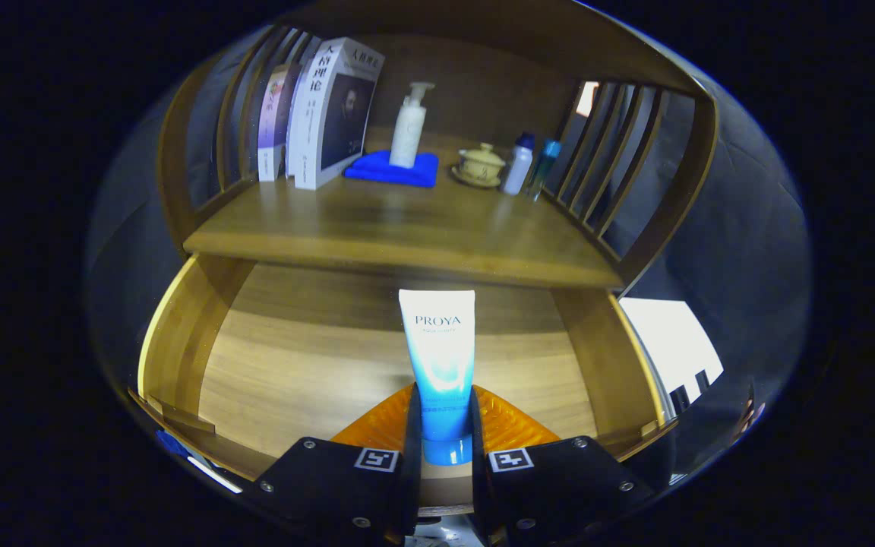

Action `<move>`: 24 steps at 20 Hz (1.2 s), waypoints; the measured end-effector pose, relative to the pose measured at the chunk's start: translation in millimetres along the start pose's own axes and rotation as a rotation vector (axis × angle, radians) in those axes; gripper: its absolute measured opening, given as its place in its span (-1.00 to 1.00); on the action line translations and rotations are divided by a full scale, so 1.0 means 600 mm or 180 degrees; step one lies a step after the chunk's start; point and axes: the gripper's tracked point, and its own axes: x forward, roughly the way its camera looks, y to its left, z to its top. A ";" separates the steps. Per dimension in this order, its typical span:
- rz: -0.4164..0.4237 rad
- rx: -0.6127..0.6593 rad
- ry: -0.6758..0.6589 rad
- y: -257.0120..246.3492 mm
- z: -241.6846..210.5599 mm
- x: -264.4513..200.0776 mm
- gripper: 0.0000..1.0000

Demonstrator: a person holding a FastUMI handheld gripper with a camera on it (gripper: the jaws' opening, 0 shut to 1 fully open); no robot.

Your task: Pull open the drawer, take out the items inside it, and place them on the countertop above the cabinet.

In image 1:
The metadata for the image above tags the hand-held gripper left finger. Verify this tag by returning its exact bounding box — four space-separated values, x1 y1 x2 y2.
244 382 423 546

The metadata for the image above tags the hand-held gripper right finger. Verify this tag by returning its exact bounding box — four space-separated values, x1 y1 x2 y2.
470 384 655 546

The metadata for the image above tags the blue and white cosmetic tube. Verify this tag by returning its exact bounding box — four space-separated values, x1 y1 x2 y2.
398 289 477 466

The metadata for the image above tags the brown wooden drawer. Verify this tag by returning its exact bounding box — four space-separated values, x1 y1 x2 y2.
130 255 670 517

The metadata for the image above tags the white drawer unit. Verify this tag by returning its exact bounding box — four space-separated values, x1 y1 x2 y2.
618 298 725 415

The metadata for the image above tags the brown wooden countertop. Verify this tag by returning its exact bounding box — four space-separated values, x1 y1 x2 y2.
183 125 624 289

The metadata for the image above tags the brown wooden cabinet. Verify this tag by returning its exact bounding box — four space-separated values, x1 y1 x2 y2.
156 0 719 289

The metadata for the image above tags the white and blue flat object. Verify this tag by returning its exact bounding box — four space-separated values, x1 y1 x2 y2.
155 429 245 495

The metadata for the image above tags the blue folded cloth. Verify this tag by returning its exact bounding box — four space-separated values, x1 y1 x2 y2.
343 149 440 189

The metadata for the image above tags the beige lidded tea cup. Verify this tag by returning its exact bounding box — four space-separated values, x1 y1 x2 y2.
450 142 507 189

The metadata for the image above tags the white bottle with blue cap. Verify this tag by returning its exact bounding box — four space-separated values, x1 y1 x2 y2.
502 132 536 197

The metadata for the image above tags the teal slim bottle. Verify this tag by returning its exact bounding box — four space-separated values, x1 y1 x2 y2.
526 139 562 202

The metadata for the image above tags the white pump bottle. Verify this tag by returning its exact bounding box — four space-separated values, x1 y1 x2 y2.
389 81 436 169

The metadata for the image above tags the black backdrop cloth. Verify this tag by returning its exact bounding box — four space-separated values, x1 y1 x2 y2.
82 23 814 487

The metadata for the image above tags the thin purple book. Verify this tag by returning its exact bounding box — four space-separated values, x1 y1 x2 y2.
257 62 303 183

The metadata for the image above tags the thick white book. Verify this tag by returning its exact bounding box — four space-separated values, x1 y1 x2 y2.
286 36 386 191

